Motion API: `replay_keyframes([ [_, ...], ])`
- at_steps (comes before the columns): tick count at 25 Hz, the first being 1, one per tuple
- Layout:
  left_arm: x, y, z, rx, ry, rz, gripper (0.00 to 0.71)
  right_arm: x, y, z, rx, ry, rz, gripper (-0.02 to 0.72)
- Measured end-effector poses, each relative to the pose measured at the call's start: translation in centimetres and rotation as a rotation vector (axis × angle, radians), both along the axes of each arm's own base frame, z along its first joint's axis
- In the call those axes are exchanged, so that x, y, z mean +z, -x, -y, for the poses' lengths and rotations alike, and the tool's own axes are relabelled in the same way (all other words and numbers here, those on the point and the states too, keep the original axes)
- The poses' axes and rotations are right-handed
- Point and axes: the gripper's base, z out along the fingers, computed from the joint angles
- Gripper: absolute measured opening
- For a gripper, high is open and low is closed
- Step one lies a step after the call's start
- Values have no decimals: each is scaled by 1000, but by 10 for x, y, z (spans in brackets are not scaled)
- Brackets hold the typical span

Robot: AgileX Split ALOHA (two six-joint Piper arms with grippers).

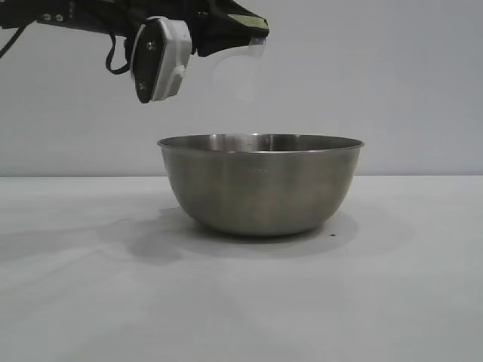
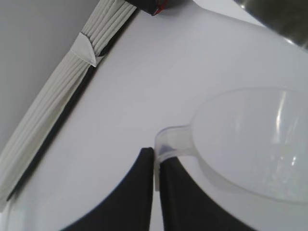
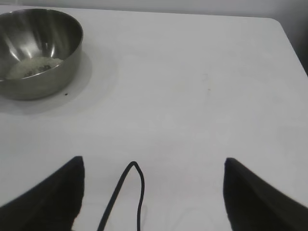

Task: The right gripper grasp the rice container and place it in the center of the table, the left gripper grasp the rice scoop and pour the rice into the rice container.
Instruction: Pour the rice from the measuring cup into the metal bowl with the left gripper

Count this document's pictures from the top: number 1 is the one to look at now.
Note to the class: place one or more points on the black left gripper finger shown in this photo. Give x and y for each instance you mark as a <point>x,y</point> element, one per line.
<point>237,19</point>

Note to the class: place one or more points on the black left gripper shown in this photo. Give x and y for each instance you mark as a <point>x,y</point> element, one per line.
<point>109,17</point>

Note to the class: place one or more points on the clear plastic measuring cup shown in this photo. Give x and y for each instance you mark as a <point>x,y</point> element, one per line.
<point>234,75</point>

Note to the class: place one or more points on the stainless steel mixing bowl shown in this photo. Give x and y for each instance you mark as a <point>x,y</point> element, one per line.
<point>260,184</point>

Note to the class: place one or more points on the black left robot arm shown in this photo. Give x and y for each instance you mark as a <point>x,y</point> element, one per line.
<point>30,13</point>

